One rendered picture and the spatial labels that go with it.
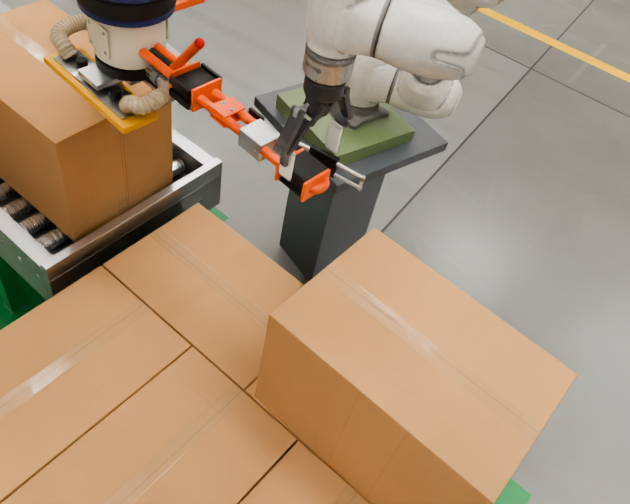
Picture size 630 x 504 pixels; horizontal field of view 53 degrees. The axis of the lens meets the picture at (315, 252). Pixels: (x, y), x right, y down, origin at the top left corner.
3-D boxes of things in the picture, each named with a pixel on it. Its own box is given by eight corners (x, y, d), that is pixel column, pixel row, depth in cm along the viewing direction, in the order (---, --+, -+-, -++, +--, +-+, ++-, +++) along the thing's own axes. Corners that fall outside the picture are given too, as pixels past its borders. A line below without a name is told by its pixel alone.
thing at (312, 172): (273, 179, 130) (276, 161, 127) (298, 165, 135) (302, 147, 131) (302, 202, 127) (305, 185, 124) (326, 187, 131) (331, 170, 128)
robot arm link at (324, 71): (295, 40, 108) (290, 70, 112) (333, 67, 104) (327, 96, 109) (330, 25, 112) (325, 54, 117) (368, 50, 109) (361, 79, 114)
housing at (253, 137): (236, 145, 136) (237, 128, 132) (259, 133, 140) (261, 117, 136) (258, 163, 133) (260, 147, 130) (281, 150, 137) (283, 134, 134)
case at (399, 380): (253, 396, 171) (268, 313, 141) (344, 313, 194) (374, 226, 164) (432, 559, 151) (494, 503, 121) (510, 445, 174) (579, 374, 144)
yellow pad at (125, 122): (43, 62, 159) (40, 45, 155) (78, 50, 165) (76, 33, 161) (123, 135, 147) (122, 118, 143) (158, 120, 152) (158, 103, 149)
